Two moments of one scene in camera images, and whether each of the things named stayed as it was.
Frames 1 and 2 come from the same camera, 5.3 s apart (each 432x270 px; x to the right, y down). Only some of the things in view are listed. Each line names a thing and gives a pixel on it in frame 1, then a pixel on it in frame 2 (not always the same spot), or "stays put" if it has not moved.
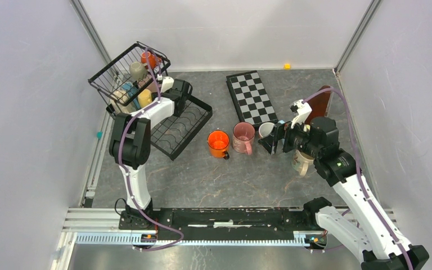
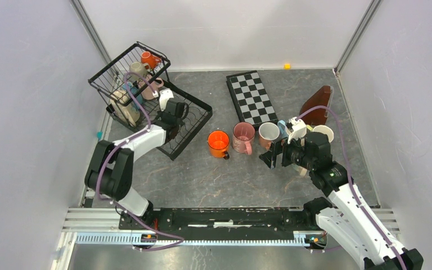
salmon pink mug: [265, 129] stays put
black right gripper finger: [266, 143] -> [267, 157]
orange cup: [218, 142] stays put
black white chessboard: [251, 99] stays put
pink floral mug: [243, 135] stays put
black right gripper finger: [280, 127] -> [278, 147]
